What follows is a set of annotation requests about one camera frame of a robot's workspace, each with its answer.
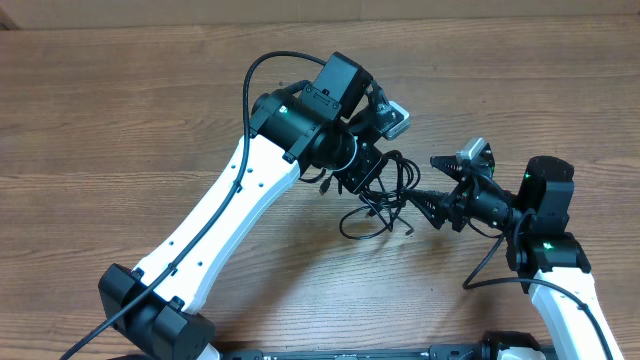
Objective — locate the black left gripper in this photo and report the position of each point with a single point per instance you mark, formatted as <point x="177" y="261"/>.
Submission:
<point x="371" y="163"/>

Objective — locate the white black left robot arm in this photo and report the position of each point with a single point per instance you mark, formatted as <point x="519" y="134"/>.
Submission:
<point x="331" y="123"/>

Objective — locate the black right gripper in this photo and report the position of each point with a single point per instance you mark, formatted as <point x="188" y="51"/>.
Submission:
<point x="459" y="198"/>

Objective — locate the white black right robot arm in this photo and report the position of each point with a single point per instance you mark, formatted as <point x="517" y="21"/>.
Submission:
<point x="547" y="260"/>

